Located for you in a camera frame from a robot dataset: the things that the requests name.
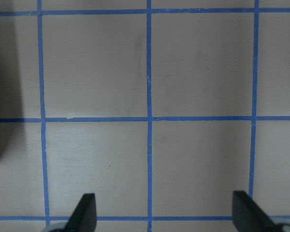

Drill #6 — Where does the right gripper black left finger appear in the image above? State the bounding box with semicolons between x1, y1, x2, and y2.
65;193;97;232

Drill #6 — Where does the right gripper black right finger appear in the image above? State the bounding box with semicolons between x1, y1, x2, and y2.
232;190;276;232

